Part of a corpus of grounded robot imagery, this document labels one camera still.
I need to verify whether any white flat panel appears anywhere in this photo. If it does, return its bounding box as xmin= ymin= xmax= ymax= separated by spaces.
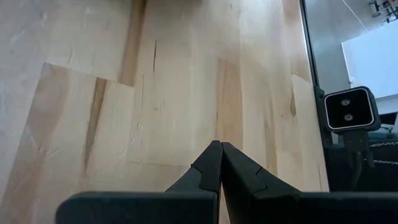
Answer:
xmin=341 ymin=19 xmax=398 ymax=100

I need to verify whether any black table-level camera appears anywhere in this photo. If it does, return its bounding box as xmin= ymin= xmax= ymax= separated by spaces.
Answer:
xmin=323 ymin=86 xmax=382 ymax=169

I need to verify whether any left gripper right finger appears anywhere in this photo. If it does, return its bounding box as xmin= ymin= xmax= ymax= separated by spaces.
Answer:
xmin=221 ymin=142 xmax=398 ymax=224

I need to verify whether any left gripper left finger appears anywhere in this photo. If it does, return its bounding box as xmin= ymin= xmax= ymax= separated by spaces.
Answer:
xmin=55 ymin=140 xmax=223 ymax=224

